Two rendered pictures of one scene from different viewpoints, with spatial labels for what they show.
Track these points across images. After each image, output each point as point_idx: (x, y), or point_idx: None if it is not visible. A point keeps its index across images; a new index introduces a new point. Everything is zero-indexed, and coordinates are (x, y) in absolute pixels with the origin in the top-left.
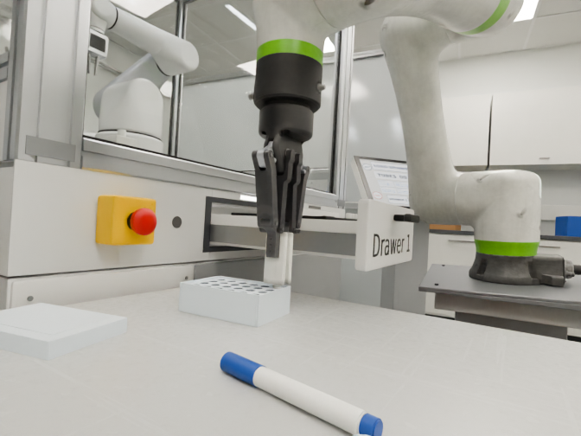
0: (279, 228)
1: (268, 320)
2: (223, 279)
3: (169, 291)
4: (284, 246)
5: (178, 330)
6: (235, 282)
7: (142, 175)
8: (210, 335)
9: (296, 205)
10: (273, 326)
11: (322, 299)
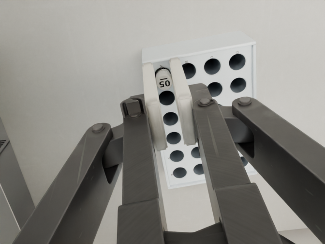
0: (216, 101)
1: (211, 36)
2: (172, 174)
3: (179, 228)
4: (185, 83)
5: (306, 89)
6: (180, 146)
7: None
8: (302, 49)
9: (94, 174)
10: (220, 17)
11: (7, 69)
